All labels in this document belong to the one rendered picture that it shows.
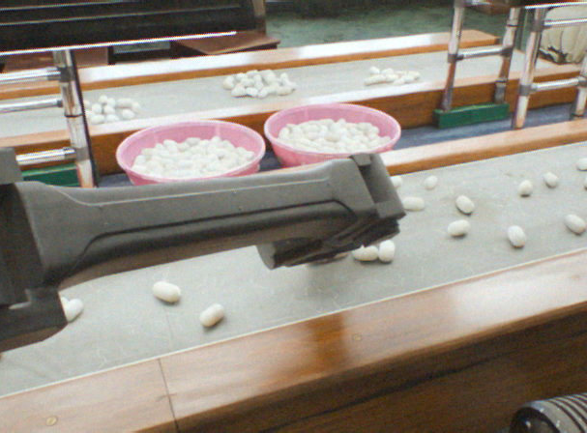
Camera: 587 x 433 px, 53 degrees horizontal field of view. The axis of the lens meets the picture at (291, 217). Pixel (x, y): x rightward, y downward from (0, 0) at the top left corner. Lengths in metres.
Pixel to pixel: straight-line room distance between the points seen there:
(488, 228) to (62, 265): 0.70
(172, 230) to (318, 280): 0.41
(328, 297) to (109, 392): 0.29
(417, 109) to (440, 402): 0.85
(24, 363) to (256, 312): 0.26
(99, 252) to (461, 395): 0.50
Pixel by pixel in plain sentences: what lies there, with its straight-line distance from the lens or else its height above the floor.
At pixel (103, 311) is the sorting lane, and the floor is 0.74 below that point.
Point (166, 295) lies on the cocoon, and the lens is 0.74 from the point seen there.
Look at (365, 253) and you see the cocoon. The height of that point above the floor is 0.75.
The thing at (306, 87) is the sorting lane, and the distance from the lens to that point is 1.50.
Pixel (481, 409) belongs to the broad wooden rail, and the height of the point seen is 0.64.
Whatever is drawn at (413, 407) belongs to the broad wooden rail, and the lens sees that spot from 0.71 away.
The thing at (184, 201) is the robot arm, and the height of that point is 1.01.
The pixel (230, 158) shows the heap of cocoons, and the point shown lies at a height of 0.74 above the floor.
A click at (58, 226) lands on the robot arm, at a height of 1.03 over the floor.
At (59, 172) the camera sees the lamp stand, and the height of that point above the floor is 0.71.
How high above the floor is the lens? 1.20
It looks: 30 degrees down
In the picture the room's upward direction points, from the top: straight up
